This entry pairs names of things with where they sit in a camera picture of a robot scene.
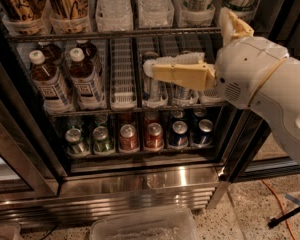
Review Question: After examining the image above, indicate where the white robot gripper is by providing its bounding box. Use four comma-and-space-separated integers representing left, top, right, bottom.
143, 7, 289, 109

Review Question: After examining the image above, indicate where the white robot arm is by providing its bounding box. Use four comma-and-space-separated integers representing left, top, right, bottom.
143, 7, 300, 165

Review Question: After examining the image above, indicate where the empty white shelf tray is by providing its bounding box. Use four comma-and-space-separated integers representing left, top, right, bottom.
110, 38, 137, 110

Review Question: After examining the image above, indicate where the tea bottle back right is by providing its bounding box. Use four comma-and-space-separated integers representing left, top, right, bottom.
76, 40, 102, 75

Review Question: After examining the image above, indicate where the tea bottle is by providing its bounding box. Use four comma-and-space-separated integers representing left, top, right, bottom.
69, 48, 105, 110
76, 40, 102, 75
29, 50, 74, 113
38, 42, 63, 65

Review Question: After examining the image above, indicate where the tea bottle front right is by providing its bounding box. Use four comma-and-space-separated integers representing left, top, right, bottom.
69, 48, 105, 110

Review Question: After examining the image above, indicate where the brown drink bottle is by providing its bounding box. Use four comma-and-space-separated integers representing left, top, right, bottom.
49, 0, 91, 34
0, 0, 46, 35

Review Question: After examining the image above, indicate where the stainless steel display fridge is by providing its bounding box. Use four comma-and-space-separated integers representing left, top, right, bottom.
0, 3, 300, 228

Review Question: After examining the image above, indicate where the tea bottle back left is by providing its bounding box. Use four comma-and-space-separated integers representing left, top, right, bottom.
38, 42, 63, 65

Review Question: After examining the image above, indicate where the tea bottle front left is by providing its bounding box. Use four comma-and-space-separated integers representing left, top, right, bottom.
29, 50, 74, 113

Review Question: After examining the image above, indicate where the brown drink bottle far left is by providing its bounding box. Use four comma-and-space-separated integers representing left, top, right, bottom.
0, 0, 46, 35

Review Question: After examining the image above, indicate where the empty white tray right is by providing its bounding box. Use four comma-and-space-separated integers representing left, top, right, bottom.
183, 33, 230, 104

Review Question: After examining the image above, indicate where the green label can left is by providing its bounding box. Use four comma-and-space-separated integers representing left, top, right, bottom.
174, 0, 215, 27

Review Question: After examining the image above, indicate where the silver tall can front right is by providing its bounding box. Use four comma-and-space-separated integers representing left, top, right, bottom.
174, 85, 193, 100

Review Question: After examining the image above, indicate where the silver tall can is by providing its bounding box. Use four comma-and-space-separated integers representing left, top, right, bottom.
174, 85, 193, 100
142, 51, 159, 62
143, 76, 161, 102

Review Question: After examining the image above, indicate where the silver tall can back left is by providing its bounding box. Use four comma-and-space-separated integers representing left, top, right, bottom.
142, 51, 159, 62

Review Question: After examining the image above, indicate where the silver tall can front left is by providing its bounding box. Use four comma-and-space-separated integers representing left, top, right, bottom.
143, 76, 161, 102

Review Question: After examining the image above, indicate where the blue soda can front right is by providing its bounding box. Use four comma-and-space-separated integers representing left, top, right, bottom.
193, 119, 213, 146

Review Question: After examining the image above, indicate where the blue soda can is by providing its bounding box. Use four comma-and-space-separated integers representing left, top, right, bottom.
193, 119, 213, 146
169, 121, 188, 148

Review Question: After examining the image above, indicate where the blue soda can front left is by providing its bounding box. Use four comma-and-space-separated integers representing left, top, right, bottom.
169, 121, 188, 148

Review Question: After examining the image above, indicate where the red soda can front right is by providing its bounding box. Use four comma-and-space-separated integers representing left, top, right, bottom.
145, 123, 164, 149

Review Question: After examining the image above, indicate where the red soda can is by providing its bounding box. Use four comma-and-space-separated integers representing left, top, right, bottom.
119, 124, 139, 151
145, 123, 164, 149

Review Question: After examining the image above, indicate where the red soda can front left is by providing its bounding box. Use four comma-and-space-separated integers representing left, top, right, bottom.
119, 124, 139, 151

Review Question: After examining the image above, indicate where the green soda can front right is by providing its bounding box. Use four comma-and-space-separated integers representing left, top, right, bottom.
93, 126, 113, 153

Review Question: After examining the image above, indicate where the green soda can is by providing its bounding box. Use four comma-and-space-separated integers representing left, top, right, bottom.
65, 128, 88, 155
93, 126, 113, 153

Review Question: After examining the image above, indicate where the green soda can front left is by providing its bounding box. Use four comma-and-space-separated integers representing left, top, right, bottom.
65, 128, 88, 155

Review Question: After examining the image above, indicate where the clear plastic bin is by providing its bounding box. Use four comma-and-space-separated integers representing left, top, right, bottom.
89, 206, 199, 240

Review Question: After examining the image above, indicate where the black stand leg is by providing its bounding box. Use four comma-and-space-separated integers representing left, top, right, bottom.
268, 206, 300, 229

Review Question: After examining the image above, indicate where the orange cable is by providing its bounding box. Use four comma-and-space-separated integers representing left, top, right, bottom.
261, 179, 297, 240

